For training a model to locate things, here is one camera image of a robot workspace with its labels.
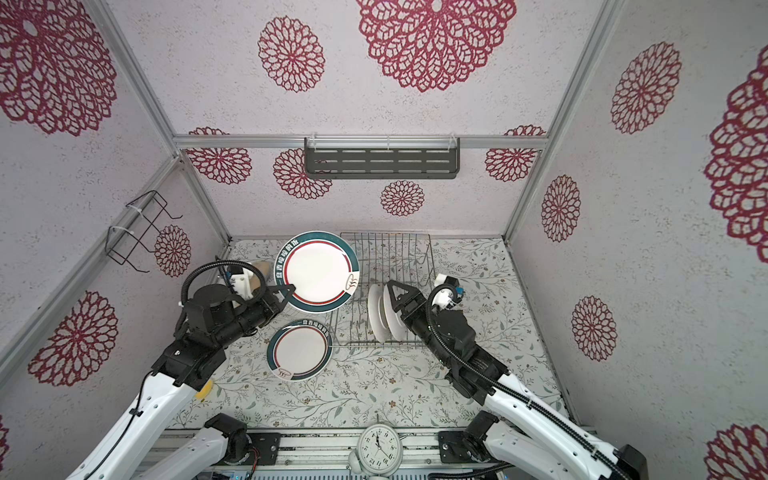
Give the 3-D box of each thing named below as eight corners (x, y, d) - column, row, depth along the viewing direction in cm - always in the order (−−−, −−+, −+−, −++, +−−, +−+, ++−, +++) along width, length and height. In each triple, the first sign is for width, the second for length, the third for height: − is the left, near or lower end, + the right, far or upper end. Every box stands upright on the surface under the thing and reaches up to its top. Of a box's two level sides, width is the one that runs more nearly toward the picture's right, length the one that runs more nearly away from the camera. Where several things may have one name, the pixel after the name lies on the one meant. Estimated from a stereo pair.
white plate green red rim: (261, 381, 87) (259, 379, 85) (276, 322, 99) (274, 319, 97) (328, 381, 87) (327, 379, 85) (335, 322, 99) (334, 319, 97)
